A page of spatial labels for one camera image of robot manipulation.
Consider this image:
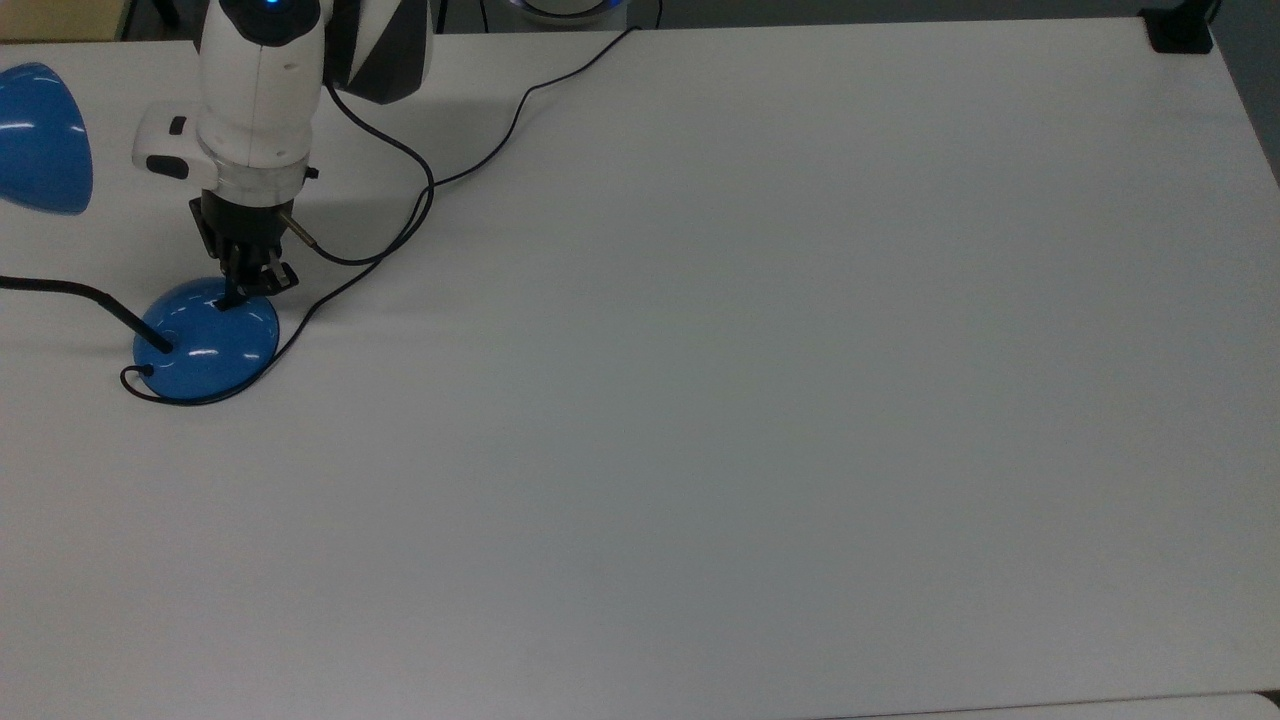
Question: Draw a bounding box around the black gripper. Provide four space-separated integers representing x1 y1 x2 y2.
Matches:
189 188 303 310

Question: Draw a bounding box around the blue desk lamp black gooseneck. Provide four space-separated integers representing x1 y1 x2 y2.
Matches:
0 62 282 404

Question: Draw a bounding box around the brown cardboard box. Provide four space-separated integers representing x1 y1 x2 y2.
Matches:
0 0 135 43

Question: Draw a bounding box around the black table clamp block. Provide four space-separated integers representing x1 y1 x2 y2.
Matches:
1142 0 1223 55

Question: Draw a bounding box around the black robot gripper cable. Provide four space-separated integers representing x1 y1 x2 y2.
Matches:
278 82 437 267

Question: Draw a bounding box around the thin black lamp power cable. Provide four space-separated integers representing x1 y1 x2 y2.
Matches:
120 26 641 406

